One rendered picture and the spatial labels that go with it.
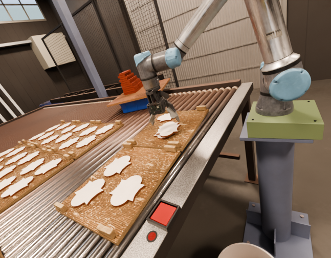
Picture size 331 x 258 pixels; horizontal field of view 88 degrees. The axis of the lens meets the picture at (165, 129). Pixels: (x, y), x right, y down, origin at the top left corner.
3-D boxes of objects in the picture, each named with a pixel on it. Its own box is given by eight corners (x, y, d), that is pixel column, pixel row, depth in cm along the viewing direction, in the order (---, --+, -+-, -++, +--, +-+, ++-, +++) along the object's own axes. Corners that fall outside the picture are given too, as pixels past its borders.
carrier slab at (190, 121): (208, 111, 105) (208, 108, 105) (182, 151, 76) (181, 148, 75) (162, 114, 125) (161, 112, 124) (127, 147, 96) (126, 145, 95)
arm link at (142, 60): (147, 50, 67) (129, 57, 71) (155, 78, 72) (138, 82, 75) (153, 48, 74) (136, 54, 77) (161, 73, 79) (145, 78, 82)
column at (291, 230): (307, 214, 123) (319, 104, 86) (314, 273, 96) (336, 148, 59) (249, 201, 145) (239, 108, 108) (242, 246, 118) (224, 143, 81)
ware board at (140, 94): (170, 79, 178) (170, 77, 178) (159, 94, 136) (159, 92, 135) (128, 90, 194) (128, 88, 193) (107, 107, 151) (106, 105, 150)
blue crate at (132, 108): (161, 95, 172) (158, 85, 167) (154, 107, 145) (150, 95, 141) (134, 102, 181) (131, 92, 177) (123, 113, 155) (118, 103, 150)
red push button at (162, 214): (178, 210, 51) (176, 207, 50) (167, 229, 47) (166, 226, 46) (162, 204, 55) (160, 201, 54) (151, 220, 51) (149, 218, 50)
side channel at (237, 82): (242, 90, 138) (240, 78, 134) (240, 92, 134) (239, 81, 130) (49, 108, 382) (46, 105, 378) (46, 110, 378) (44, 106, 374)
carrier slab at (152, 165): (180, 153, 75) (180, 150, 75) (118, 246, 46) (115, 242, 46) (125, 148, 95) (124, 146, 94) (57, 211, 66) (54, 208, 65)
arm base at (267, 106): (294, 104, 81) (297, 83, 76) (291, 117, 71) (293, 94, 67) (259, 103, 90) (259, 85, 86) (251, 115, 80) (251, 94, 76)
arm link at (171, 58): (180, 44, 73) (157, 52, 78) (174, 46, 64) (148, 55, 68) (184, 63, 77) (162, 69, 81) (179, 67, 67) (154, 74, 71)
